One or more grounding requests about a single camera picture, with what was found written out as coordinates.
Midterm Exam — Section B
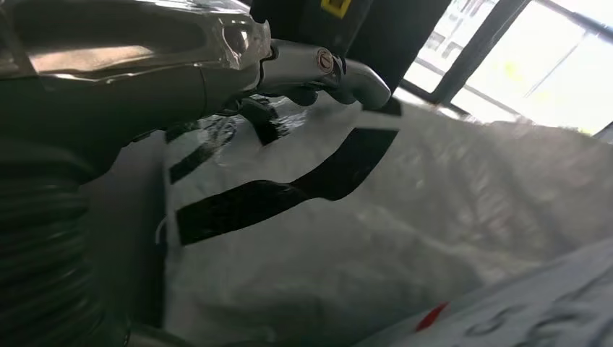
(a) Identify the white package with black logo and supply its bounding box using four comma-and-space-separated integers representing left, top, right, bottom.
155, 93, 613, 347

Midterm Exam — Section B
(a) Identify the black window frame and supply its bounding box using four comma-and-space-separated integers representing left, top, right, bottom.
400, 0, 613, 145

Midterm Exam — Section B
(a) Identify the black yellow column label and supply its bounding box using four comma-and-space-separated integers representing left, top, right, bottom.
320, 0, 353, 20

